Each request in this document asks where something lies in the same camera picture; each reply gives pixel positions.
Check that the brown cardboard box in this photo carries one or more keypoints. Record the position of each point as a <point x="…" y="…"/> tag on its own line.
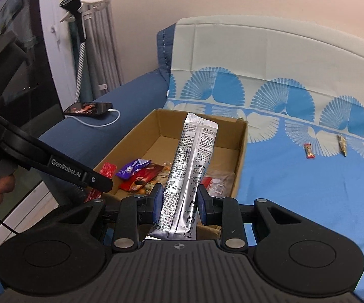
<point x="169" y="126"/>

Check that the red snack packet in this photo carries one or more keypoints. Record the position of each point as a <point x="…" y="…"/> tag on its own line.
<point x="142" y="181"/>

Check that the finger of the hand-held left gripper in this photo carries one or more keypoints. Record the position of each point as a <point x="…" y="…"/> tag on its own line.
<point x="65" y="167"/>

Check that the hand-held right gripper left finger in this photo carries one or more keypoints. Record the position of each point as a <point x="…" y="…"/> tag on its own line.
<point x="158" y="205"/>

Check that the small dark red packet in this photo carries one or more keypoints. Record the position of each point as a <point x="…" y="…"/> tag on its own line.
<point x="107" y="169"/>

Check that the purple snack packet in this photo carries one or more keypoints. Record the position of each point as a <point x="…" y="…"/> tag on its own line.
<point x="133" y="168"/>

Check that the black smartphone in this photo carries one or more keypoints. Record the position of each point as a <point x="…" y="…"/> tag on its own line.
<point x="87" y="108"/>

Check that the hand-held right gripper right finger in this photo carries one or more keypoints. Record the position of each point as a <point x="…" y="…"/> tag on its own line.
<point x="202" y="208"/>

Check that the white plastic bracket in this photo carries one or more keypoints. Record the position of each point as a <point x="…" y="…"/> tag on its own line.
<point x="99" y="1"/>

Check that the clear mixed nuts packet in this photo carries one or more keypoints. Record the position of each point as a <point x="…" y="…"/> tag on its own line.
<point x="144" y="191"/>

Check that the silver stick packet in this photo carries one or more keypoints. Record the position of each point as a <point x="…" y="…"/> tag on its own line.
<point x="188" y="164"/>

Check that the blue denim sofa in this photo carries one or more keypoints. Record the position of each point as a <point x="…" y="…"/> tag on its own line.
<point x="131" y="94"/>

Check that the clear snack packet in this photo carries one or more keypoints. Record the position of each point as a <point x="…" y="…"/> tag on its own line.
<point x="221" y="184"/>

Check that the red snack bar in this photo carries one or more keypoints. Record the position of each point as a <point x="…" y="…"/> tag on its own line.
<point x="309" y="151"/>

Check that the gold candy packet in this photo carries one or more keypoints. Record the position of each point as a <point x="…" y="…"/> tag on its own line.
<point x="342" y="145"/>

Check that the grey curtain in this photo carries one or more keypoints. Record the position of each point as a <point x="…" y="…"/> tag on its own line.
<point x="106" y="44"/>

